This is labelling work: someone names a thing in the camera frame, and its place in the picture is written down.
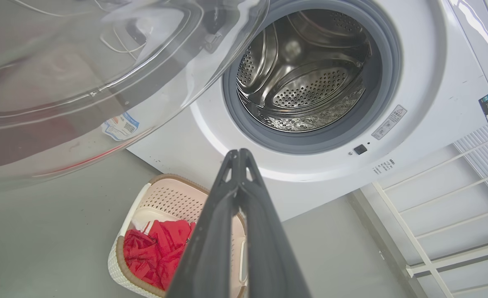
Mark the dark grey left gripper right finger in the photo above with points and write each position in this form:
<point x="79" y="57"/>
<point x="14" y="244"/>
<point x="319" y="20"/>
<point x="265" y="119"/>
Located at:
<point x="273" y="256"/>

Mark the grey ribbed panel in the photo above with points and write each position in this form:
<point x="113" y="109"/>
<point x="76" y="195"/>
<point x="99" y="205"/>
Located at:
<point x="486" y="157"/>

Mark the beige perforated laundry basket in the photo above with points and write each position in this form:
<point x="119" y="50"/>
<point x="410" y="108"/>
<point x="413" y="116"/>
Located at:
<point x="165" y="198"/>

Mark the round glass washing machine door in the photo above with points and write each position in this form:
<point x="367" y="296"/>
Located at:
<point x="61" y="82"/>

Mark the red clothing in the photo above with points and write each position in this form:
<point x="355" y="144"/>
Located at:
<point x="157" y="252"/>

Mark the white warning sticker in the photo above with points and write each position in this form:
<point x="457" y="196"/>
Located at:
<point x="389" y="122"/>

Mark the stainless steel perforated drum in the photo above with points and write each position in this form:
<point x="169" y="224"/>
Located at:
<point x="306" y="78"/>

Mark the white front-load washing machine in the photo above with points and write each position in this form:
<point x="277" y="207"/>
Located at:
<point x="426" y="82"/>

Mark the blue and white energy label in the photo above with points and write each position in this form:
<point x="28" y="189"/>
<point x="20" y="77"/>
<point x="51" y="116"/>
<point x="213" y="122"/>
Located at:
<point x="121" y="126"/>

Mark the white framed rack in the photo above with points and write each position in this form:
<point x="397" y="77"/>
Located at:
<point x="434" y="231"/>

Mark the dark grey square plastic block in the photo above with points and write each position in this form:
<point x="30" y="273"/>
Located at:
<point x="360" y="149"/>

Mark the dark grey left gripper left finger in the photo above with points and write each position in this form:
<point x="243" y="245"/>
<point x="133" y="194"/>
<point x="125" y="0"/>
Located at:
<point x="211" y="256"/>

